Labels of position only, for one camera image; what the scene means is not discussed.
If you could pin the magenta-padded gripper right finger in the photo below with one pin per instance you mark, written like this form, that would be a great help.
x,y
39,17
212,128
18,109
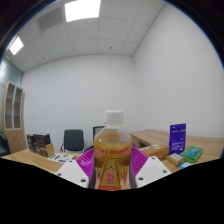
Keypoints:
x,y
151,170

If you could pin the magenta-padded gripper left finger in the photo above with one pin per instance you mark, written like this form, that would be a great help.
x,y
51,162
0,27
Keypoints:
x,y
71,173

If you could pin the yellow-labelled drink bottle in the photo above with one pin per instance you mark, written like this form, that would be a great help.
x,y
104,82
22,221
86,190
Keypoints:
x,y
112,150

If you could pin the printed white leaflet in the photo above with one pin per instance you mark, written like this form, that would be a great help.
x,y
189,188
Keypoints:
x,y
61,157

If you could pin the orange cardboard box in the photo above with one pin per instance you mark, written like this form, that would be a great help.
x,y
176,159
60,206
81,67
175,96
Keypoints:
x,y
156,151

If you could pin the small tan flat box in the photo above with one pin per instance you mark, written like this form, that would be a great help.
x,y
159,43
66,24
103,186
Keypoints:
x,y
175,159

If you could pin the brown cardboard box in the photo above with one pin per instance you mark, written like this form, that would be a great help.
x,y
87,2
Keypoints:
x,y
47,150

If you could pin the black visitor chair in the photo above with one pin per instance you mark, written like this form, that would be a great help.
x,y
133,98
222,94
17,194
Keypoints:
x,y
73,140

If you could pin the wooden side desk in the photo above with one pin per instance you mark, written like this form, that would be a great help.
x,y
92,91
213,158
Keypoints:
x,y
150,136

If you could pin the small light blue box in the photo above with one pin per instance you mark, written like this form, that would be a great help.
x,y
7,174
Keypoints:
x,y
185,165

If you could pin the tall purple box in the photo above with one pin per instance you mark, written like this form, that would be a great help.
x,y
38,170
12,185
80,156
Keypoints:
x,y
177,138

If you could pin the green flat box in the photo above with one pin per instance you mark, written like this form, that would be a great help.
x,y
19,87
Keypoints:
x,y
191,153

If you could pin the large dark printed box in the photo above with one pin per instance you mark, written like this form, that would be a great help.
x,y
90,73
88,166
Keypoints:
x,y
41,138

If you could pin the small dark printed box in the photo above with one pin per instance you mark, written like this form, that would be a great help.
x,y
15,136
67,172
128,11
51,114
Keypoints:
x,y
30,142

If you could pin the wooden glass-door shelf cabinet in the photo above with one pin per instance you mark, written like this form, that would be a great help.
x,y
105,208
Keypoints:
x,y
13,133

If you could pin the small ceiling light panel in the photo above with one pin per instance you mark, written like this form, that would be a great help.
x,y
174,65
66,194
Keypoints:
x,y
16,45

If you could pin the ceiling air vent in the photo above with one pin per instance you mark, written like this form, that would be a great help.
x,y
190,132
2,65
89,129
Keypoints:
x,y
50,18

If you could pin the large ceiling light panel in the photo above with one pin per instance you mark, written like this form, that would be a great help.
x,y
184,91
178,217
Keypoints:
x,y
82,10

